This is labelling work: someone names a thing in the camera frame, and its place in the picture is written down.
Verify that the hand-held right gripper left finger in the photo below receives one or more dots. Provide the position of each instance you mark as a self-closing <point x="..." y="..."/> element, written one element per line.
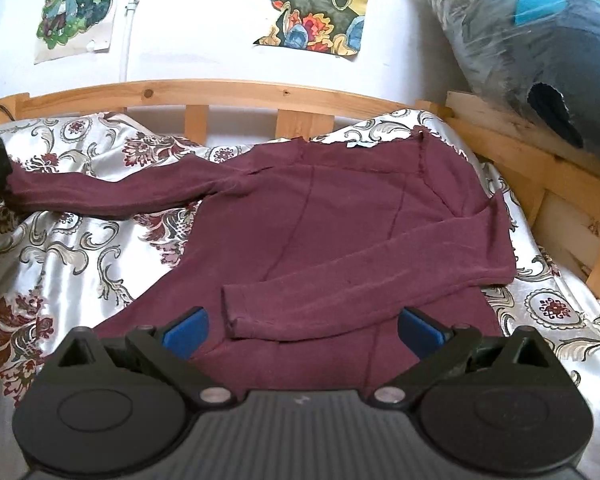
<point x="187" y="330"/>

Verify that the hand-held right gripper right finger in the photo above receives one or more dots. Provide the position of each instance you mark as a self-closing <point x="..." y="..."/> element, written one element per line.
<point x="420" y="330"/>

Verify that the maroon long-sleeve sweater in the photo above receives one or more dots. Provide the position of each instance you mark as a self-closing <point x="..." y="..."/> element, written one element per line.
<point x="340" y="220"/>

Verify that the floral satin bedspread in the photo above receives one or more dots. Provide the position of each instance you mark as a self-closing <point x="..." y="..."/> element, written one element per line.
<point x="80" y="260"/>

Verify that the plastic-wrapped dark bundle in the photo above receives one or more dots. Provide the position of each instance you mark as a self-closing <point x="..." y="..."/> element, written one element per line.
<point x="530" y="40"/>

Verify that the green cartoon girl wall poster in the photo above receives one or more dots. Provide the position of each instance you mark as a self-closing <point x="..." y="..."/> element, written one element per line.
<point x="75" y="5"/>

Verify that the wooden bed frame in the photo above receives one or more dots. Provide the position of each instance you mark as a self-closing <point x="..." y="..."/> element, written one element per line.
<point x="230" y="91"/>

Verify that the colourful flower wall poster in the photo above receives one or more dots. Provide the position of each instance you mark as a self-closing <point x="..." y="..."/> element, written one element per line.
<point x="315" y="5"/>

